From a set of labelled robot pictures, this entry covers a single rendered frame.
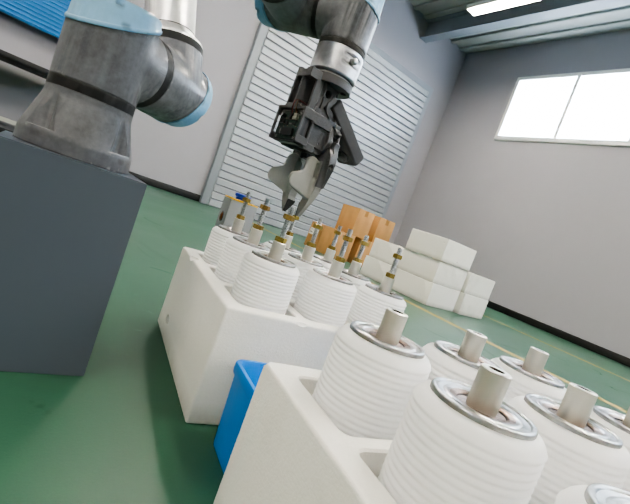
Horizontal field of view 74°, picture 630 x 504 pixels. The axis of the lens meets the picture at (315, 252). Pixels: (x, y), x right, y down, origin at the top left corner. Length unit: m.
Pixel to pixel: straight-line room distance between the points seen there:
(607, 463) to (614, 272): 5.62
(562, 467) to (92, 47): 0.69
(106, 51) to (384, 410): 0.56
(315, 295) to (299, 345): 0.09
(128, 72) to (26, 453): 0.48
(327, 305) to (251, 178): 5.35
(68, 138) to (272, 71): 5.55
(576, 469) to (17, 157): 0.65
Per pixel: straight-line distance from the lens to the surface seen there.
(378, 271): 3.78
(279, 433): 0.41
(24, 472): 0.56
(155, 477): 0.57
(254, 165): 6.00
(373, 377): 0.38
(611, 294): 5.96
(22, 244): 0.65
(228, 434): 0.60
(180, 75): 0.77
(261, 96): 6.04
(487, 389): 0.33
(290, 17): 0.73
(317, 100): 0.66
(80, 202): 0.64
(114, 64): 0.68
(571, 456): 0.40
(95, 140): 0.66
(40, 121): 0.69
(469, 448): 0.30
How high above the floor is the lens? 0.34
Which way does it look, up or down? 4 degrees down
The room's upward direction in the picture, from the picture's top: 20 degrees clockwise
